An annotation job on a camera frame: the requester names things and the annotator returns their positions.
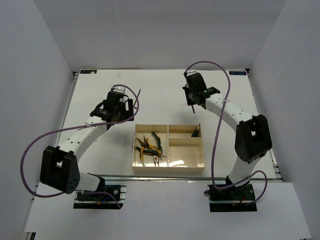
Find green orange stubby screwdriver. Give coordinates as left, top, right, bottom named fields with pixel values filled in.
left=191, top=123, right=201, bottom=138

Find yellow needle-nose pliers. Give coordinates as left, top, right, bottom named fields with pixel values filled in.
left=136, top=136, right=149, bottom=167
left=144, top=140, right=162, bottom=167

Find green side cutters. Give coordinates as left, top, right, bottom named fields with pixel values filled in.
left=136, top=131, right=164, bottom=160

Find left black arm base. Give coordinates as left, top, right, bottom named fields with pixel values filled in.
left=73, top=176, right=127, bottom=210

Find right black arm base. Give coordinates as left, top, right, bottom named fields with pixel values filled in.
left=204, top=183, right=258, bottom=213

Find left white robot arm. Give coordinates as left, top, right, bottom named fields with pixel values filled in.
left=40, top=85, right=134, bottom=200

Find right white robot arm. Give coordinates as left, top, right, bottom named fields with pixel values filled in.
left=183, top=70, right=272, bottom=200

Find right blue corner label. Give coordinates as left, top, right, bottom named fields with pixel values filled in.
left=229, top=71, right=247, bottom=76

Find blue corner label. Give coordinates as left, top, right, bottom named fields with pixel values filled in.
left=79, top=69, right=97, bottom=75
left=229, top=71, right=247, bottom=76

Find left blue corner label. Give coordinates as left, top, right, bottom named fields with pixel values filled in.
left=79, top=69, right=97, bottom=75

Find beige three-compartment tray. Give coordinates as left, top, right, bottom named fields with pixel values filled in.
left=132, top=124, right=206, bottom=173

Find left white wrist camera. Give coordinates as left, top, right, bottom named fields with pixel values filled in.
left=111, top=85, right=126, bottom=95

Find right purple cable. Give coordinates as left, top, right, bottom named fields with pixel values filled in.
left=183, top=60, right=268, bottom=206

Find purple cable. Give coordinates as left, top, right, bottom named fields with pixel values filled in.
left=183, top=60, right=268, bottom=206
left=19, top=84, right=140, bottom=208

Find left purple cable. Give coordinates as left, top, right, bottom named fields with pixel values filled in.
left=19, top=84, right=140, bottom=208

